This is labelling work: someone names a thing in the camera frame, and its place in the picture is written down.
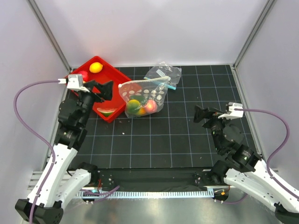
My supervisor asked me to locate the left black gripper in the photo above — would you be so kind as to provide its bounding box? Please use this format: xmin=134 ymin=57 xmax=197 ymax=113
xmin=77 ymin=80 xmax=113 ymax=127

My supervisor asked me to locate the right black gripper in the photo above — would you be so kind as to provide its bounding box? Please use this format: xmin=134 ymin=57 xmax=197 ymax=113
xmin=192 ymin=105 xmax=234 ymax=153

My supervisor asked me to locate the small yellow-green toy fruit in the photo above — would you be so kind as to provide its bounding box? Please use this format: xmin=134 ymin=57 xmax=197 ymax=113
xmin=126 ymin=99 xmax=141 ymax=114

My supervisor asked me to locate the green toy cucumber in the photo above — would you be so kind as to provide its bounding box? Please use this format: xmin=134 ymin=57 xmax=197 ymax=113
xmin=129 ymin=95 xmax=148 ymax=105

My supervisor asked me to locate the white-spotted clear zip bag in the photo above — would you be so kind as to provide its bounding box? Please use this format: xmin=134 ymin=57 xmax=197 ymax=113
xmin=118 ymin=76 xmax=170 ymax=118

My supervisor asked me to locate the green orange toy mango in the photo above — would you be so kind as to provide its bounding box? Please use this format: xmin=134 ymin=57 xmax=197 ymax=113
xmin=136 ymin=107 xmax=147 ymax=117

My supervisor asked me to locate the pink toy peach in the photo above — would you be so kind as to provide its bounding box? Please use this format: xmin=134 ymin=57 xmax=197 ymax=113
xmin=144 ymin=99 xmax=157 ymax=114

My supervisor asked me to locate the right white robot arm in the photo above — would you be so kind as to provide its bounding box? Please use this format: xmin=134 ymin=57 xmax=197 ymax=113
xmin=193 ymin=102 xmax=299 ymax=224

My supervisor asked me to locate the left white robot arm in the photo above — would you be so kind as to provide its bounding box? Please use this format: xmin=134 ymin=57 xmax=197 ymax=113
xmin=14 ymin=78 xmax=114 ymax=224

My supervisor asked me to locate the blue-zipper clear zip bag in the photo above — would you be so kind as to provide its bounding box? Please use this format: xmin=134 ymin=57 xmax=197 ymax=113
xmin=144 ymin=62 xmax=182 ymax=90

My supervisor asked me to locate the red plastic tray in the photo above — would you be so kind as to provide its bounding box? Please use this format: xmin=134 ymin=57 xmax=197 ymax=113
xmin=67 ymin=56 xmax=133 ymax=124

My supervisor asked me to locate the red toy apple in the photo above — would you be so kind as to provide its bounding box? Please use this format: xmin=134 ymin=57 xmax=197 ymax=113
xmin=78 ymin=71 xmax=89 ymax=82

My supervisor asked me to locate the yellow toy lemon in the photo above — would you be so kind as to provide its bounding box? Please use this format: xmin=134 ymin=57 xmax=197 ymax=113
xmin=89 ymin=62 xmax=103 ymax=73

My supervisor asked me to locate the toy watermelon slice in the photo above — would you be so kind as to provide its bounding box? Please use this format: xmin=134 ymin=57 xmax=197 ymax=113
xmin=97 ymin=107 xmax=117 ymax=117

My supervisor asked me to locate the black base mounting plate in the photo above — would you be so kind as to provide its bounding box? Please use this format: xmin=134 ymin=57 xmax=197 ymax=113
xmin=85 ymin=167 xmax=228 ymax=192

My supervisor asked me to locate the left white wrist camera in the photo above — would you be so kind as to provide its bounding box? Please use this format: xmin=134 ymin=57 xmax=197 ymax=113
xmin=58 ymin=74 xmax=90 ymax=92

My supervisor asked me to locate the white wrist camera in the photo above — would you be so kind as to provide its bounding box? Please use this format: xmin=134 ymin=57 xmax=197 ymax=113
xmin=218 ymin=102 xmax=244 ymax=120
xmin=58 ymin=74 xmax=90 ymax=92

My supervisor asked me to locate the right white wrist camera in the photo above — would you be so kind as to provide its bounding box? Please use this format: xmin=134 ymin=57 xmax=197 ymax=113
xmin=218 ymin=102 xmax=244 ymax=120

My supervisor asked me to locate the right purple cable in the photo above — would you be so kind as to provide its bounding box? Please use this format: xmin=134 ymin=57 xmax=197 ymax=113
xmin=221 ymin=108 xmax=299 ymax=205

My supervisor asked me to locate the purple cable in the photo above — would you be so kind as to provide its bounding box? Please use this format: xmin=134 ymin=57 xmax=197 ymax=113
xmin=13 ymin=79 xmax=121 ymax=224
xmin=221 ymin=108 xmax=299 ymax=205

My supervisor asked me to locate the slotted cable duct strip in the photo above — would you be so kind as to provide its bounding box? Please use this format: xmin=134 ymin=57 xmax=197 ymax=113
xmin=74 ymin=189 xmax=214 ymax=199

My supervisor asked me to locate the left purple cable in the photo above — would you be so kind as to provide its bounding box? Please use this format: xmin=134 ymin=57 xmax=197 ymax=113
xmin=13 ymin=79 xmax=121 ymax=224

